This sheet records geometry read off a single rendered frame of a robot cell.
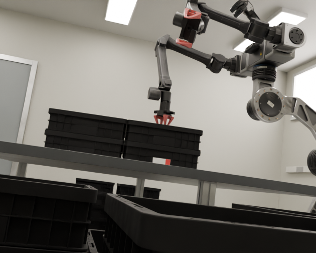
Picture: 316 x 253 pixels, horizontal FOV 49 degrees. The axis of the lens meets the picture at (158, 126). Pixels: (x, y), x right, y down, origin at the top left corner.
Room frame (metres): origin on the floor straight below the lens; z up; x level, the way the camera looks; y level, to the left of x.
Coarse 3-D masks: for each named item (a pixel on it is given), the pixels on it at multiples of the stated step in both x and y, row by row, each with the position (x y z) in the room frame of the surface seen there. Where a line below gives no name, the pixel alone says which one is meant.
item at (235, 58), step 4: (236, 56) 2.10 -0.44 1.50; (228, 60) 2.10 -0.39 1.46; (232, 60) 2.09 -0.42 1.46; (236, 60) 2.10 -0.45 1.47; (228, 64) 2.10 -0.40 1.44; (232, 64) 2.09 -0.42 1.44; (236, 64) 2.10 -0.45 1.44; (224, 68) 2.12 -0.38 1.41; (228, 68) 2.12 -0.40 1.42; (232, 68) 2.11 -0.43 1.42; (236, 68) 2.10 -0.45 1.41; (232, 72) 2.14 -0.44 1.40; (236, 72) 2.11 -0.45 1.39
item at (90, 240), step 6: (90, 234) 0.84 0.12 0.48; (96, 234) 0.92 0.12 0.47; (102, 234) 0.92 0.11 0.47; (90, 240) 0.76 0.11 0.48; (96, 240) 0.92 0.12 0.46; (102, 240) 0.92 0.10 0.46; (90, 246) 0.70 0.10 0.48; (96, 246) 0.92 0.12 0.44; (102, 246) 0.92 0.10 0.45; (90, 252) 0.65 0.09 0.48; (96, 252) 0.65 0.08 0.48
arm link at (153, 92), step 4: (168, 80) 1.82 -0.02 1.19; (168, 84) 1.81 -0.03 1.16; (152, 88) 1.80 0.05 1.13; (156, 88) 1.81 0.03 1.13; (160, 88) 1.81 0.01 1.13; (164, 88) 1.81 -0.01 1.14; (168, 88) 1.81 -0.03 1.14; (148, 92) 1.80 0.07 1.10; (152, 92) 1.77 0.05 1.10; (156, 92) 1.77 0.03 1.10; (160, 92) 1.78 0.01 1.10; (148, 96) 1.79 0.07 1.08; (152, 96) 1.77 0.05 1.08; (156, 96) 1.78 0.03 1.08
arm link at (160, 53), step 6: (162, 42) 1.98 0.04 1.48; (156, 48) 2.01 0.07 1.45; (162, 48) 1.99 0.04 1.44; (156, 54) 2.00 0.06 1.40; (162, 54) 1.97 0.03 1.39; (162, 60) 1.94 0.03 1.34; (162, 66) 1.91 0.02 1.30; (162, 72) 1.88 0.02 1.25; (168, 72) 1.89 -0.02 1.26; (162, 78) 1.84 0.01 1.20; (168, 78) 1.85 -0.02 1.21; (162, 84) 1.82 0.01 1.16
